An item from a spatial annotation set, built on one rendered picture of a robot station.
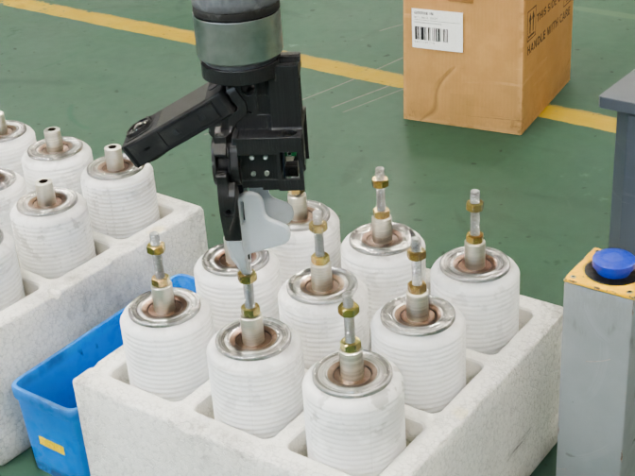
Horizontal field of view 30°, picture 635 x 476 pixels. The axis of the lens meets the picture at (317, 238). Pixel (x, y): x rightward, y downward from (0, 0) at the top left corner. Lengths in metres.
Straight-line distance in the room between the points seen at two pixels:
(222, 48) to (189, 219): 0.61
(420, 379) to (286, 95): 0.33
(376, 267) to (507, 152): 0.88
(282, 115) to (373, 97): 1.37
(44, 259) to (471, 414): 0.59
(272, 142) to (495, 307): 0.35
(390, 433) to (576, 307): 0.21
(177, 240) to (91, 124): 0.86
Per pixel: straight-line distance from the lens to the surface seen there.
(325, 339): 1.24
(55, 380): 1.46
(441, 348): 1.17
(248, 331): 1.16
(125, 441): 1.28
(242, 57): 1.01
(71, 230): 1.49
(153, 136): 1.07
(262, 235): 1.09
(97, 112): 2.46
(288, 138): 1.03
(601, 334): 1.15
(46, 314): 1.45
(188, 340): 1.22
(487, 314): 1.26
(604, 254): 1.15
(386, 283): 1.31
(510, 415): 1.28
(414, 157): 2.14
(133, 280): 1.54
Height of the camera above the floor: 0.89
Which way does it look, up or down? 28 degrees down
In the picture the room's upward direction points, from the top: 4 degrees counter-clockwise
